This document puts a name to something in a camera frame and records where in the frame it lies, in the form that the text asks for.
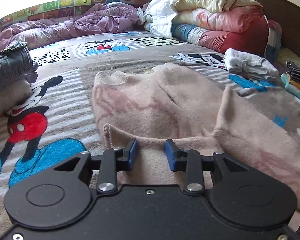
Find black white striped garment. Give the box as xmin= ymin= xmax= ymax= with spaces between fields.
xmin=286 ymin=61 xmax=300 ymax=84

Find purple crumpled duvet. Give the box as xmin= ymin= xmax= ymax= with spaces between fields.
xmin=0 ymin=2 xmax=142 ymax=52

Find patchwork green pillow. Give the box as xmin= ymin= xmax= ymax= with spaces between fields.
xmin=277 ymin=47 xmax=300 ymax=68

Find beige pink sweater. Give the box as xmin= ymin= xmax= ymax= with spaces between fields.
xmin=92 ymin=63 xmax=300 ymax=210

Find pink red folded quilt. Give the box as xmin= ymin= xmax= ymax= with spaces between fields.
xmin=171 ymin=6 xmax=282 ymax=63

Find white folded clothes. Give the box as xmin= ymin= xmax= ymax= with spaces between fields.
xmin=224 ymin=48 xmax=279 ymax=81

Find folded denim garment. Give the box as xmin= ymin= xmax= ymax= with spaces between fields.
xmin=0 ymin=42 xmax=38 ymax=90

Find white quilted duvet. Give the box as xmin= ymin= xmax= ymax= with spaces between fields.
xmin=137 ymin=0 xmax=179 ymax=38

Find colourful alphabet play mat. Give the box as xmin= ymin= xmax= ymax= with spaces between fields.
xmin=0 ymin=0 xmax=148 ymax=30

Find dark wooden headboard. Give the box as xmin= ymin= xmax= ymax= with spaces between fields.
xmin=227 ymin=0 xmax=300 ymax=65

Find teal folded garment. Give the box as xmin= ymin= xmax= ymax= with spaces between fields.
xmin=280 ymin=74 xmax=300 ymax=100

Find Mickey Mouse bed blanket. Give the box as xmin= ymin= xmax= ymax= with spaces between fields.
xmin=0 ymin=31 xmax=300 ymax=236

